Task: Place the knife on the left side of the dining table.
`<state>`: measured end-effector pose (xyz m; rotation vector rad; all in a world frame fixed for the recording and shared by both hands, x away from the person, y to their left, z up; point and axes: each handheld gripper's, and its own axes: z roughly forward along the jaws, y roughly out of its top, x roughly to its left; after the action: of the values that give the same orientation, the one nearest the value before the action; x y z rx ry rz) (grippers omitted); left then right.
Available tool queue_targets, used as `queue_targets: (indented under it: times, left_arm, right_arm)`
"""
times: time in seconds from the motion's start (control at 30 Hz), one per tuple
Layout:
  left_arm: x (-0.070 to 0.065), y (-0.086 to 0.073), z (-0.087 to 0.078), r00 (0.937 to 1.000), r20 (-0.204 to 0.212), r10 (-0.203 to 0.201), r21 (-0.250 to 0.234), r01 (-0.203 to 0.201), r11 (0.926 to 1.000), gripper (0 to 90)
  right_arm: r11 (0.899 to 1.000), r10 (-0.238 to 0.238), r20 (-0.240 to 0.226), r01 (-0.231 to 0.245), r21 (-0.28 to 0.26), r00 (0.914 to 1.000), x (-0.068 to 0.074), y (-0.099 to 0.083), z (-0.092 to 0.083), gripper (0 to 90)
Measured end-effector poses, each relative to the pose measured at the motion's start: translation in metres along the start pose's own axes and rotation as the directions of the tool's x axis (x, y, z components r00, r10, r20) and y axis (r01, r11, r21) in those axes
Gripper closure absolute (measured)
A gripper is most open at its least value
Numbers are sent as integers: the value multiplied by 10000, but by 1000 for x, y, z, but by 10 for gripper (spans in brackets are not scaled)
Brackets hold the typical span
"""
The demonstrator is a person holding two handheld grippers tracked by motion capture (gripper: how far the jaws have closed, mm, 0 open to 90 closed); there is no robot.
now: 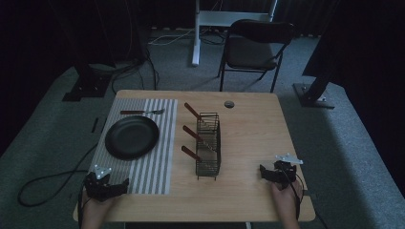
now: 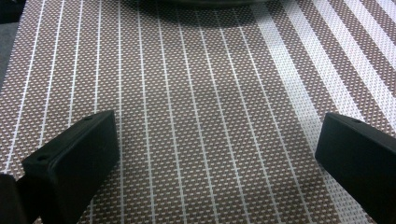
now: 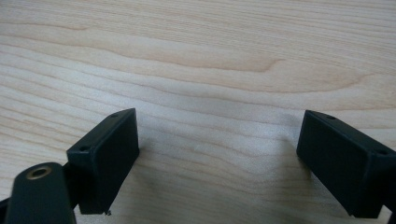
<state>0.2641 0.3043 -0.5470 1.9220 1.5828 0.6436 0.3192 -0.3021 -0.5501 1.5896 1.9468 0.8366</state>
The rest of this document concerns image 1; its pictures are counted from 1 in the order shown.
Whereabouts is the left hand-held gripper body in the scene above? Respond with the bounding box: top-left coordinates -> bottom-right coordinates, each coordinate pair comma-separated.
83,164 -> 119,203

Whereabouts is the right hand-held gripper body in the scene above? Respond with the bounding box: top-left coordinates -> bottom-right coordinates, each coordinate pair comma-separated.
270,153 -> 305,186

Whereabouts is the person's left hand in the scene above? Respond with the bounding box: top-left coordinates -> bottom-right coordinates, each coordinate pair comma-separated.
80,187 -> 119,223

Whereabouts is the person's right hand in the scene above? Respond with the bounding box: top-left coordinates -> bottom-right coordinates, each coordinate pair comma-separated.
270,179 -> 304,220

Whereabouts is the grey striped placemat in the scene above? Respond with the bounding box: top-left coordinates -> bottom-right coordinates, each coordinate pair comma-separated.
89,97 -> 179,196

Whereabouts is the black round plate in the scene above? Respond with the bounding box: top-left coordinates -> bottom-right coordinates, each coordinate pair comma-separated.
104,114 -> 160,161

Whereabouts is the black folding chair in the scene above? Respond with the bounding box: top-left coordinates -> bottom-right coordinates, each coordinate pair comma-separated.
217,18 -> 296,94

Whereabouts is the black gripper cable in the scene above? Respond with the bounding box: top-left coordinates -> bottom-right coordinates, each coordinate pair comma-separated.
280,168 -> 304,223
76,186 -> 86,229

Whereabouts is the black floor cable loop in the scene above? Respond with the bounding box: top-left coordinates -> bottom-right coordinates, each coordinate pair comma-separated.
16,142 -> 100,208

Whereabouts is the black wire cutlery rack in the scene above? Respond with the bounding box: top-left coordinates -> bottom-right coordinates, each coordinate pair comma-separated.
195,112 -> 223,181

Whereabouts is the wooden-handled fork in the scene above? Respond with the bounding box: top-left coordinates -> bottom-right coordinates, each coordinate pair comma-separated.
119,108 -> 166,115

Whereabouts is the wooden-handled cutlery piece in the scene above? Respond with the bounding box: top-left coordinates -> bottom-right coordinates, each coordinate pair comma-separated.
183,101 -> 221,134
181,124 -> 221,155
181,145 -> 205,163

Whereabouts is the black stand with base plate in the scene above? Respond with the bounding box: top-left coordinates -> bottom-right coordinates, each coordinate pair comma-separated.
292,61 -> 336,110
61,60 -> 113,103

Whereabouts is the black cable bundle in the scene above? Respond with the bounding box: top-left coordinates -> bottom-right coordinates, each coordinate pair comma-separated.
109,47 -> 160,95

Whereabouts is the white floor cable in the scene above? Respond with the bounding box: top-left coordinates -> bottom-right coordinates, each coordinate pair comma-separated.
147,28 -> 196,47

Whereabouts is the white metal stand frame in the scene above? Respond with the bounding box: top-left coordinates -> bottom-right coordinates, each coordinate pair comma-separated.
190,0 -> 279,68

